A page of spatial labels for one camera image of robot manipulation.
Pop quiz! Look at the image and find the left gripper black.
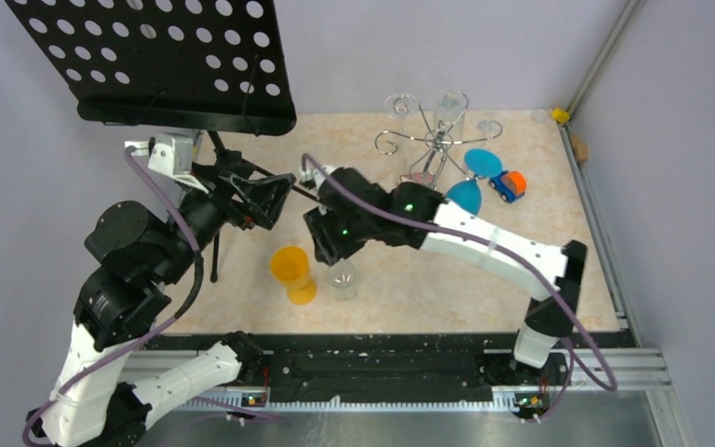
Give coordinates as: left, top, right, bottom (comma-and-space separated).
156, 159, 299, 282

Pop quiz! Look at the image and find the clear wine glass front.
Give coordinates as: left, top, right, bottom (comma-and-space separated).
326, 260, 358, 301

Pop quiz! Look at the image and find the clear wine glass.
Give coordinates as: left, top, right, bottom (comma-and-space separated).
326, 260, 358, 301
433, 90, 469, 141
384, 93, 419, 120
476, 118, 504, 144

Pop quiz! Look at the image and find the orange wine glass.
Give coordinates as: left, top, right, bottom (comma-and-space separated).
269, 246, 317, 305

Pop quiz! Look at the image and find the blue wine glass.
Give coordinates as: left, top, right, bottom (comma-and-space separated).
445, 148, 503, 215

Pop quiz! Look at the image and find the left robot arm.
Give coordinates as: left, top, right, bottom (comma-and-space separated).
22, 162, 296, 446

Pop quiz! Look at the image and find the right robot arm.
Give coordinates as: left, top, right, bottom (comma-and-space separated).
301, 165, 587, 384

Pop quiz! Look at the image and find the small red white box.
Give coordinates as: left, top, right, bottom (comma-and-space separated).
398, 172, 436, 187

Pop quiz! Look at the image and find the black perforated music stand desk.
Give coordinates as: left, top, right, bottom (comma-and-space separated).
8, 1, 297, 136

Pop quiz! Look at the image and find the blue and orange toy car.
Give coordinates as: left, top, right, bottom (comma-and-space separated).
489, 170, 527, 203

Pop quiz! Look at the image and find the yellow corner clip right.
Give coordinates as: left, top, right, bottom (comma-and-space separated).
550, 108, 571, 125

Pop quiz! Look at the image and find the small wooden block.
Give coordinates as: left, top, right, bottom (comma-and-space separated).
570, 135, 589, 164

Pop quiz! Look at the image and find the aluminium corner profile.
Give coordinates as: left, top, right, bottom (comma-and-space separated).
566, 0, 646, 120

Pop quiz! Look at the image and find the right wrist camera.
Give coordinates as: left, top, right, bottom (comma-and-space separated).
300, 165, 336, 193

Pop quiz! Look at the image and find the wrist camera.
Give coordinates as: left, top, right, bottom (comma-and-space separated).
300, 165, 336, 193
124, 133, 209, 193

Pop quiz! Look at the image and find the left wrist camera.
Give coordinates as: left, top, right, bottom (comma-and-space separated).
124, 133, 209, 193

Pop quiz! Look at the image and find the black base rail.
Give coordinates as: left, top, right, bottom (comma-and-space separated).
147, 332, 636, 409

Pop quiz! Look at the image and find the chrome wire wine glass rack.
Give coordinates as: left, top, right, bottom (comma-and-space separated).
373, 100, 480, 188

